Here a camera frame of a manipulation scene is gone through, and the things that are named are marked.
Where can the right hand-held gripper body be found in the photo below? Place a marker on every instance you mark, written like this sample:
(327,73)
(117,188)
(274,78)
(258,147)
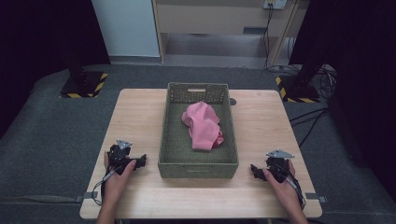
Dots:
(278,165)

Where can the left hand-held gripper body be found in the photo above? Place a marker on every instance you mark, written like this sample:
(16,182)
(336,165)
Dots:
(117,157)

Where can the person's left hand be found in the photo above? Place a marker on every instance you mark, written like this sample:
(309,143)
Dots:
(118,182)

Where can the person's right hand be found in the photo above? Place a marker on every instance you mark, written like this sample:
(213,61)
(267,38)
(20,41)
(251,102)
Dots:
(281,189)

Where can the green woven basket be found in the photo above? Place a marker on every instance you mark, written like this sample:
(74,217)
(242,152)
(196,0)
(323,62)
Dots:
(174,146)

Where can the grey table edge clip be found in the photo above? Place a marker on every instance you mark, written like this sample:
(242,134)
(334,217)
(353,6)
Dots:
(88,196)
(316,197)

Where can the pink cloth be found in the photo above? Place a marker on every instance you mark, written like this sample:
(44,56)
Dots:
(202,126)

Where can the black round table grommet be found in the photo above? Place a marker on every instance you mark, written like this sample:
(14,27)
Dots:
(233,101)

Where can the black stand with striped base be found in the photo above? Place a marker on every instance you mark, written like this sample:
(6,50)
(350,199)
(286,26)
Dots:
(84,85)
(299,90)

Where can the black curtain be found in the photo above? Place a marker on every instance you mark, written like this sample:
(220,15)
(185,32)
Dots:
(37,46)
(358,77)

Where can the white panel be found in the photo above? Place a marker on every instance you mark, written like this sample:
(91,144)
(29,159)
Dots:
(127,28)

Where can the light wooden cabinet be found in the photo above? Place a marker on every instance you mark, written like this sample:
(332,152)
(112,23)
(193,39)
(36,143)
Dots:
(218,18)

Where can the white wall socket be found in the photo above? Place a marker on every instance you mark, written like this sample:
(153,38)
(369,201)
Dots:
(275,3)

